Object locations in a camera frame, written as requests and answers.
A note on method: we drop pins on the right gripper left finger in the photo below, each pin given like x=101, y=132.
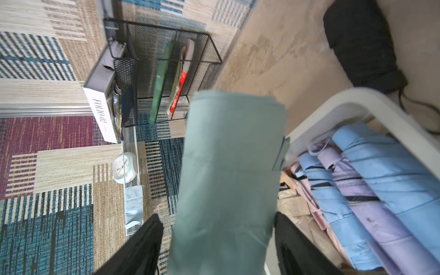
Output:
x=139, y=255

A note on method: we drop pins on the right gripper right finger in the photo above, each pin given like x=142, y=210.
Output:
x=296, y=254

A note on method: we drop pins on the beige umbrella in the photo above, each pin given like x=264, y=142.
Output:
x=295, y=207

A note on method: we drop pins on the light blue umbrella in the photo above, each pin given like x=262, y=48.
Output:
x=351, y=234

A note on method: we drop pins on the pink umbrella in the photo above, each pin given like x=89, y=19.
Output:
x=304, y=189

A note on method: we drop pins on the lavender umbrella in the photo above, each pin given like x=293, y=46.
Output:
x=397, y=248

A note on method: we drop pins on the grey green umbrella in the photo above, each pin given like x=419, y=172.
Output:
x=234, y=150

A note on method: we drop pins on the white plastic storage box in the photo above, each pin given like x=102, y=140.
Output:
x=380, y=114

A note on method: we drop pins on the black umbrella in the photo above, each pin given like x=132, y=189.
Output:
x=360, y=38

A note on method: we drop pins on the white folio box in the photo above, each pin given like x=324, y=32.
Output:
x=98, y=89

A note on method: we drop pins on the light blue cloth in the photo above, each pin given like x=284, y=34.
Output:
x=133, y=209

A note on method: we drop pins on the white round clock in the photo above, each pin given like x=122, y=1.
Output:
x=125, y=168

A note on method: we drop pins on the green book on shelf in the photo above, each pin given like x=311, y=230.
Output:
x=159, y=82

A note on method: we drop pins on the black wire shelf rack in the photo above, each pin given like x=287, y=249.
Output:
x=193, y=66

